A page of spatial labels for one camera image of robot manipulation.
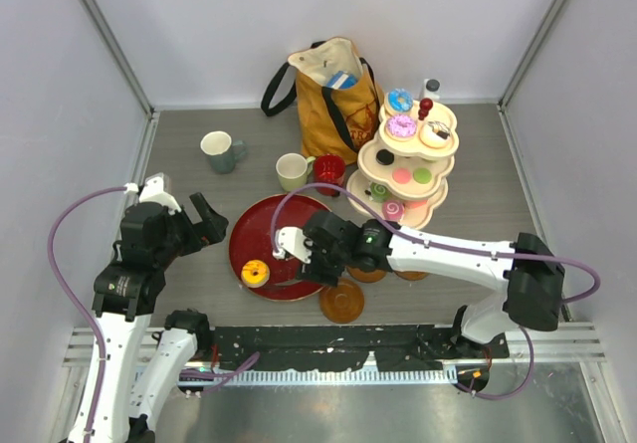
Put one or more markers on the blue white box in bag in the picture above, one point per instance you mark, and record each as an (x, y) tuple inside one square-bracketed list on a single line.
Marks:
[(341, 80)]

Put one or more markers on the purple sprinkled donut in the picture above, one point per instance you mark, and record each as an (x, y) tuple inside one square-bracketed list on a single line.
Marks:
[(401, 127)]

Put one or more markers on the round red lacquer tray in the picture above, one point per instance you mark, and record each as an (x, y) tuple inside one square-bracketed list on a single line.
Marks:
[(251, 240)]

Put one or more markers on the green macaron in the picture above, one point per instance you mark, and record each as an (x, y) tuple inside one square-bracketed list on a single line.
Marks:
[(422, 175)]

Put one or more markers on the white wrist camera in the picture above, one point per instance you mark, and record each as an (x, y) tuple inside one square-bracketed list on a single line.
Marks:
[(291, 242), (157, 189)]

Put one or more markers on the blue frosted donut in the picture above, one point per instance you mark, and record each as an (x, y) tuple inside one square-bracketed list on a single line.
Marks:
[(398, 101)]

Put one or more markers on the pink swirl roll cake front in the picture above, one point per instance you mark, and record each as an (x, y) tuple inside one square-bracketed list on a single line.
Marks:
[(393, 210)]

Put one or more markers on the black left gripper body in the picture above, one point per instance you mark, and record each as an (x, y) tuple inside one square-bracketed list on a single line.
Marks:
[(181, 238)]

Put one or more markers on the brown wooden saucer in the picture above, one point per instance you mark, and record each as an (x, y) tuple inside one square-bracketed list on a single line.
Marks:
[(342, 304), (366, 277), (411, 275)]

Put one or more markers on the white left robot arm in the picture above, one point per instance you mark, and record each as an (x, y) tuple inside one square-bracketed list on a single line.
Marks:
[(119, 404)]

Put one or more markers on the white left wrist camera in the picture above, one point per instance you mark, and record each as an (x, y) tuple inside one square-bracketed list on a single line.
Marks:
[(157, 189)]

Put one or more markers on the red ceramic mug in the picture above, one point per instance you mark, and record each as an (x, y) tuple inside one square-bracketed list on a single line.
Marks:
[(329, 169)]

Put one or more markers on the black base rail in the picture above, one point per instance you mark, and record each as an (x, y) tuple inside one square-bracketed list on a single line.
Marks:
[(341, 348)]

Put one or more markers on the chocolate white frosted donut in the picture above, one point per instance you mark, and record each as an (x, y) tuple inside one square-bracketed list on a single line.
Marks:
[(435, 134)]

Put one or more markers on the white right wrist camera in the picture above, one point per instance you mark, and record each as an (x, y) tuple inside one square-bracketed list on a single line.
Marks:
[(291, 242)]

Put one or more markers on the black sandwich cookie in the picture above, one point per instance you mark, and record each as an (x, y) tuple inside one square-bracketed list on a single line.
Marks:
[(384, 157)]

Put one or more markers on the brown wooden saucer front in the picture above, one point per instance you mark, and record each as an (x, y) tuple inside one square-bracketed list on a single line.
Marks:
[(342, 304)]

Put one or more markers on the pink sandwich cookie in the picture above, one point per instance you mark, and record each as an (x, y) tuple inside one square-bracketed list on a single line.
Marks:
[(401, 176)]

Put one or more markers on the green swirl roll cake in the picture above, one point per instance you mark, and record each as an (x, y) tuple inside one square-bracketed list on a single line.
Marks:
[(378, 192)]

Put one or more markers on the brown wooden saucer left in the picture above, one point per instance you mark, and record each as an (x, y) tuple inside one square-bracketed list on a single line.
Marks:
[(366, 277)]

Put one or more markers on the yellow canvas tote bag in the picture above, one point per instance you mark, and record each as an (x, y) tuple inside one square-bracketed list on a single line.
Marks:
[(336, 122)]

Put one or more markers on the light green ceramic mug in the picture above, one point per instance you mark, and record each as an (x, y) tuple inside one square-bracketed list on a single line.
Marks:
[(293, 170)]

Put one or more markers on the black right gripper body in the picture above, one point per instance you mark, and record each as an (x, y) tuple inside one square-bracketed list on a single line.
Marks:
[(325, 266)]

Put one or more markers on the white bottle grey cap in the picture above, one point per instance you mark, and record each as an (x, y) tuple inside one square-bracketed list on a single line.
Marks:
[(431, 89)]

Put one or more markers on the grey-green ceramic mug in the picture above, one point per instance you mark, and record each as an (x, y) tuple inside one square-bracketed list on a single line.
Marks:
[(222, 151)]

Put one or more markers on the brown wooden saucer right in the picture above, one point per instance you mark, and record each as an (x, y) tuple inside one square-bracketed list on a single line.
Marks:
[(411, 275)]

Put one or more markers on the three-tier cream cake stand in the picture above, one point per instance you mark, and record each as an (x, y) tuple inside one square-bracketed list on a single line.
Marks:
[(420, 201)]

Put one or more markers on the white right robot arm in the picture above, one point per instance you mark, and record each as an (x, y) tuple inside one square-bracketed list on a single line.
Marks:
[(524, 280)]

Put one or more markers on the yellow frosted donut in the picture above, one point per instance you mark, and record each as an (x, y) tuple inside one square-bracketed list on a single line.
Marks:
[(255, 274)]

